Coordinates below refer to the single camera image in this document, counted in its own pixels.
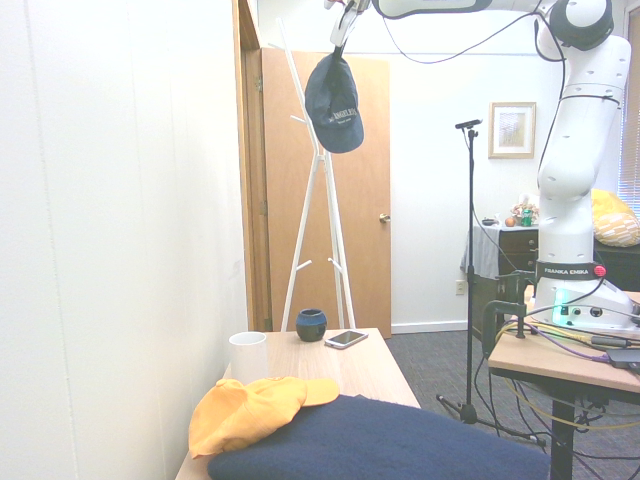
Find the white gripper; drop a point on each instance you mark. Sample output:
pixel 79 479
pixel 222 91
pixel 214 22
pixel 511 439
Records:
pixel 344 25

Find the navy blue baseball cap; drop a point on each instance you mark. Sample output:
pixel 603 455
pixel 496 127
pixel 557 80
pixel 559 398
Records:
pixel 335 105

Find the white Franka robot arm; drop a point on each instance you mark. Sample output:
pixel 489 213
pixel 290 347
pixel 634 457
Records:
pixel 565 175

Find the yellow baseball cap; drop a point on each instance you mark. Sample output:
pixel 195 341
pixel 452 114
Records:
pixel 250 415

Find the white wooden coat rack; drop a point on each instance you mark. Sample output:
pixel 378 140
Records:
pixel 320 162

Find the brown wooden door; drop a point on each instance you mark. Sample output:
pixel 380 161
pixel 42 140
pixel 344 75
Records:
pixel 370 250

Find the dried flower decoration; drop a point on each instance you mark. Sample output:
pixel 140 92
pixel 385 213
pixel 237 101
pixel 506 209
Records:
pixel 525 202

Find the grey cloth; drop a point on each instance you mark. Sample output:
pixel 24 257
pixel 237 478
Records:
pixel 482 250

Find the green soda can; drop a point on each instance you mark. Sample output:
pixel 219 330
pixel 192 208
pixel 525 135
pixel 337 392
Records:
pixel 527 219

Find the dark wooden dresser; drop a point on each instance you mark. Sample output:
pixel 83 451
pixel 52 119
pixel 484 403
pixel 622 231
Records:
pixel 517 247

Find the blue glazed ceramic cup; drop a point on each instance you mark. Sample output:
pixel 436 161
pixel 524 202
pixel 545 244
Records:
pixel 311 327

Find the green metal clamp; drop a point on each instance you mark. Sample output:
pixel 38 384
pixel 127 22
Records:
pixel 490 320
pixel 510 282

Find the white smartphone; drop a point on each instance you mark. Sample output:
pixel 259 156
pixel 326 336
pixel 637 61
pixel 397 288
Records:
pixel 346 339

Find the window blinds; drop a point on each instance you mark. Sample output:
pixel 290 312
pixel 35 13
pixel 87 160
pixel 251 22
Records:
pixel 631 125

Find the yellow patterned pillow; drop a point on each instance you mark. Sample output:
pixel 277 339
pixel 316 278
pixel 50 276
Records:
pixel 612 222

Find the white cylindrical cup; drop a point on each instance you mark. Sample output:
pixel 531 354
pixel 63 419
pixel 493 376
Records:
pixel 248 357

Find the red round knob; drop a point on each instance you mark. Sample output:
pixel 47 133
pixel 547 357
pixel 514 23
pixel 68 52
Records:
pixel 599 272

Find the navy blue cushion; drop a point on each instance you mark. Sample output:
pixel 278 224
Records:
pixel 380 445

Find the black box device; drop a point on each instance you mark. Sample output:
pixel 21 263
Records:
pixel 625 357

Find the black table leg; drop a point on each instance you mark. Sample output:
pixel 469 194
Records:
pixel 562 440

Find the brown wooden door frame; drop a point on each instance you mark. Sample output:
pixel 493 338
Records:
pixel 250 150

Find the black camera on stand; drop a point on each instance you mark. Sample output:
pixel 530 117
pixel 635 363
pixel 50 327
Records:
pixel 469 124

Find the framed wall picture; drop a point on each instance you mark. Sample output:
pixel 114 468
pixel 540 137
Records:
pixel 512 130

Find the black camera tripod stand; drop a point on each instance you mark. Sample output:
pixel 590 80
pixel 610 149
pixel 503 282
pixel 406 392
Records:
pixel 470 250

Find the white wall outlet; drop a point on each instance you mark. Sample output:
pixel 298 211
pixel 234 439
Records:
pixel 460 288

